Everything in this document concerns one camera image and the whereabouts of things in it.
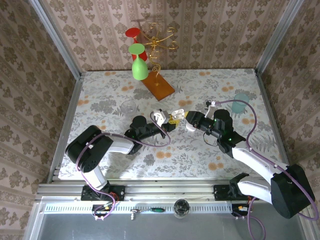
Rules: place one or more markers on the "green wine glass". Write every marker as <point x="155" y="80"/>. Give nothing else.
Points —
<point x="139" y="70"/>

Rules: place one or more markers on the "floral tablecloth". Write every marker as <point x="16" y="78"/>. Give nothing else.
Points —
<point x="200" y="82"/>

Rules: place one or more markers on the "aluminium side rail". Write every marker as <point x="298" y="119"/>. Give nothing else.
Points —
<point x="72" y="107"/>
<point x="270" y="107"/>

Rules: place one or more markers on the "clear plastic cup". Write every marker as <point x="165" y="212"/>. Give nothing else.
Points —
<point x="128" y="106"/>

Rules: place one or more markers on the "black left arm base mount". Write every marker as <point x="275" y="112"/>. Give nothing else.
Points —
<point x="120" y="192"/>

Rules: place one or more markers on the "teal translucent cup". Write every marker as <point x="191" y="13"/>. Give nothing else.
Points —
<point x="240" y="107"/>

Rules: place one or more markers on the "aluminium frame post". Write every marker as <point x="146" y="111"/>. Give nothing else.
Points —
<point x="56" y="37"/>
<point x="277" y="37"/>

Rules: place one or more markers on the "aluminium cross rail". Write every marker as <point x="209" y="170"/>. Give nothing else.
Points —
<point x="162" y="188"/>

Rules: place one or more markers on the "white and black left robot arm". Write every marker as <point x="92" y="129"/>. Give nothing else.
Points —
<point x="120" y="145"/>

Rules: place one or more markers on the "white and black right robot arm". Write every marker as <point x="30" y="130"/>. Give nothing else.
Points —
<point x="250" y="157"/>

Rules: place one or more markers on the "red wine glass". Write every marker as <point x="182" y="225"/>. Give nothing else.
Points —
<point x="132" y="32"/>

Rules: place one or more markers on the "grey metal shelf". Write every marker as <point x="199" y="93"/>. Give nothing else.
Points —
<point x="160" y="230"/>

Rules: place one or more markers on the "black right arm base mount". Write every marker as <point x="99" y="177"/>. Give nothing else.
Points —
<point x="220" y="193"/>

